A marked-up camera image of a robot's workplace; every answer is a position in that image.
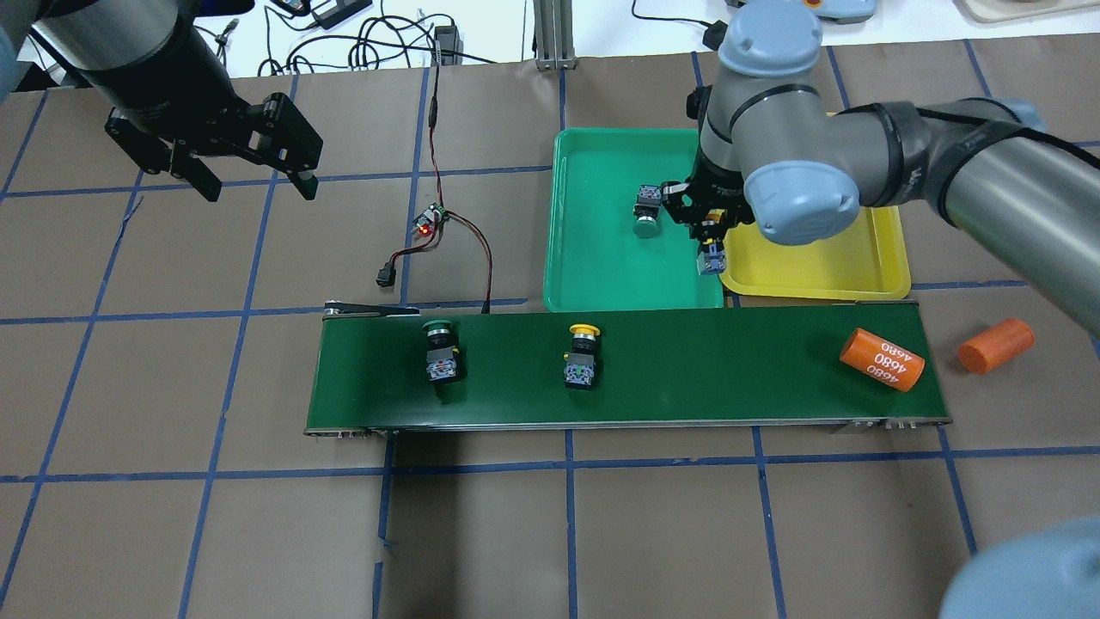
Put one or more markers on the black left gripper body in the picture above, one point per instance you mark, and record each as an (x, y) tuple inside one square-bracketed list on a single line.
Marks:
[(148, 96)]

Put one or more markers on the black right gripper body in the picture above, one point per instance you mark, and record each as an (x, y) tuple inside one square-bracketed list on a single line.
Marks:
[(715, 191)]

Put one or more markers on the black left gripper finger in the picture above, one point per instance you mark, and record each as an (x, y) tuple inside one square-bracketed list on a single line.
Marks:
[(187, 166), (289, 143)]

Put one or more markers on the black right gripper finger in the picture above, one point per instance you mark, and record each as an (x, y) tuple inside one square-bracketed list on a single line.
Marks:
[(710, 234)]

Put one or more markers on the green push button switch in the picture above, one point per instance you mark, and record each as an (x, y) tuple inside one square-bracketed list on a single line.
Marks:
[(648, 204)]

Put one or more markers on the yellow push button switch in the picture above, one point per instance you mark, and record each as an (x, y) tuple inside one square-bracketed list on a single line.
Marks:
[(580, 363)]

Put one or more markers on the orange cylinder marked 4680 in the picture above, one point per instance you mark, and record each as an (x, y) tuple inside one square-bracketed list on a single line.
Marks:
[(882, 360)]

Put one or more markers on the plain orange cylinder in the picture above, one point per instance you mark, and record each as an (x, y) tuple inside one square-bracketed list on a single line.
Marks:
[(995, 346)]

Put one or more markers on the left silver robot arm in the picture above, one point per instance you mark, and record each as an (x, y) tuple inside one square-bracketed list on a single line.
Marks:
[(95, 36)]

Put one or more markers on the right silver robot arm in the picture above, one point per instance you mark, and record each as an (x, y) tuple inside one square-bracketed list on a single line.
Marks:
[(1002, 227)]

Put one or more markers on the green plastic tray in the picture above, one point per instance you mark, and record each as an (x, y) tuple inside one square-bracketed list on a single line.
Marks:
[(595, 260)]

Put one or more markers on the yellow plastic tray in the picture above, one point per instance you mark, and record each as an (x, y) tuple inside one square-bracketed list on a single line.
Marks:
[(866, 261)]

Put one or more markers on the small controller circuit board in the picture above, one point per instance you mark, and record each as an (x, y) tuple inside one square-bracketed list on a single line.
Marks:
[(430, 220)]

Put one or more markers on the green conveyor belt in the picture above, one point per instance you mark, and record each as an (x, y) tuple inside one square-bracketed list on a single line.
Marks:
[(755, 366)]

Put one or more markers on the black cable connector plug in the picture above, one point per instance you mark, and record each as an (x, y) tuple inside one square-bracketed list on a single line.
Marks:
[(386, 276)]

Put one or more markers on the aluminium frame post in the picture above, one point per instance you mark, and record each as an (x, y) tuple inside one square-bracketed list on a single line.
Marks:
[(553, 35)]

